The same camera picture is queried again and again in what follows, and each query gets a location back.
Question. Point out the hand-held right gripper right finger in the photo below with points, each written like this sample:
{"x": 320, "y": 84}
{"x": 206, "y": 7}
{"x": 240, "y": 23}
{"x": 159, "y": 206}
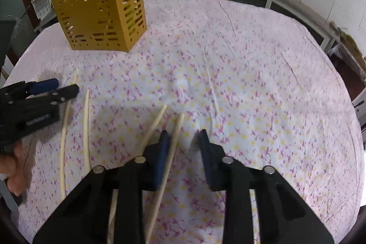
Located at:
{"x": 208, "y": 164}

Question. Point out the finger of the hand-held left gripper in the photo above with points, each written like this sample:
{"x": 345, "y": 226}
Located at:
{"x": 61, "y": 94}
{"x": 43, "y": 86}

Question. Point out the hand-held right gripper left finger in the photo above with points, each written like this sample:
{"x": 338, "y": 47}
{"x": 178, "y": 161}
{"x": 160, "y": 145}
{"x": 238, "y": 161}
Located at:
{"x": 161, "y": 158}

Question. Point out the wooden chopstick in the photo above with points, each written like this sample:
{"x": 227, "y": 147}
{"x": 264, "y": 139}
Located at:
{"x": 176, "y": 135}
{"x": 63, "y": 146}
{"x": 153, "y": 126}
{"x": 87, "y": 132}

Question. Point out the yellow perforated utensil holder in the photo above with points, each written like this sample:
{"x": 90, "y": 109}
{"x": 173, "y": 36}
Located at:
{"x": 100, "y": 12}

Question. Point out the person's left hand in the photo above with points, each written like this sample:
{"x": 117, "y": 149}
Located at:
{"x": 15, "y": 172}

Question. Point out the floral tablecloth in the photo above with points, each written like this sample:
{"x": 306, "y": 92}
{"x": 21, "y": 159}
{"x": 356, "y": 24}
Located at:
{"x": 243, "y": 75}

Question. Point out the straw broom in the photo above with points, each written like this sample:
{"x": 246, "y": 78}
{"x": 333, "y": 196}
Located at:
{"x": 348, "y": 42}

